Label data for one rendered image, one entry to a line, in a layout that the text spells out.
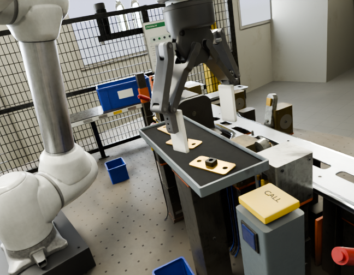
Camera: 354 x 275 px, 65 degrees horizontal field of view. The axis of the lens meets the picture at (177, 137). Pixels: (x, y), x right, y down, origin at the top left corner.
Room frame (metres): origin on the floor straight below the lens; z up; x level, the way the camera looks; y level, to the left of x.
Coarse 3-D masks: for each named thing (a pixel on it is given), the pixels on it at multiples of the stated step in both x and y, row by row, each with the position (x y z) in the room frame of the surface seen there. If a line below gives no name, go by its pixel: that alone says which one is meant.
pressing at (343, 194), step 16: (224, 128) 1.00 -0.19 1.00; (256, 128) 0.94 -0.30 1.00; (272, 128) 0.92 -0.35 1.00; (304, 144) 0.75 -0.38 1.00; (320, 160) 0.64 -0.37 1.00; (336, 160) 0.63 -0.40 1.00; (352, 160) 0.61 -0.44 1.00; (336, 176) 0.56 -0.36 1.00; (320, 192) 0.52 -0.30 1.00; (336, 192) 0.50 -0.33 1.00; (352, 192) 0.49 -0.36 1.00; (352, 208) 0.44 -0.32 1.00
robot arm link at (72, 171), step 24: (24, 0) 0.80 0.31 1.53; (48, 0) 0.86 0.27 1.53; (24, 24) 0.82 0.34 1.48; (48, 24) 0.85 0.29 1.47; (24, 48) 0.86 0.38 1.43; (48, 48) 0.87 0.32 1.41; (48, 72) 0.86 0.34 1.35; (48, 96) 0.87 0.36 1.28; (48, 120) 0.87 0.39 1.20; (48, 144) 0.88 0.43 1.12; (72, 144) 0.92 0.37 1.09; (48, 168) 0.87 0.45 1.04; (72, 168) 0.88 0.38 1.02; (96, 168) 0.99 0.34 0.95; (72, 192) 0.86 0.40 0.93
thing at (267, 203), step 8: (272, 184) 0.35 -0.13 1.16; (256, 192) 0.34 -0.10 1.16; (264, 192) 0.34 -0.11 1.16; (272, 192) 0.33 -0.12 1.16; (280, 192) 0.33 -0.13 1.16; (240, 200) 0.33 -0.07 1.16; (248, 200) 0.33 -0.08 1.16; (256, 200) 0.32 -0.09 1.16; (264, 200) 0.32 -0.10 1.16; (272, 200) 0.31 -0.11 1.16; (280, 200) 0.31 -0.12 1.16; (288, 200) 0.31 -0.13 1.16; (296, 200) 0.30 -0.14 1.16; (248, 208) 0.32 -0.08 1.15; (256, 208) 0.30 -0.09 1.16; (264, 208) 0.30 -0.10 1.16; (272, 208) 0.30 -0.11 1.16; (280, 208) 0.30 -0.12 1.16; (288, 208) 0.30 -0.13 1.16; (296, 208) 0.30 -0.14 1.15; (256, 216) 0.30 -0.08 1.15; (264, 216) 0.29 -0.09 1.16; (272, 216) 0.29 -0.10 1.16; (280, 216) 0.29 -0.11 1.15
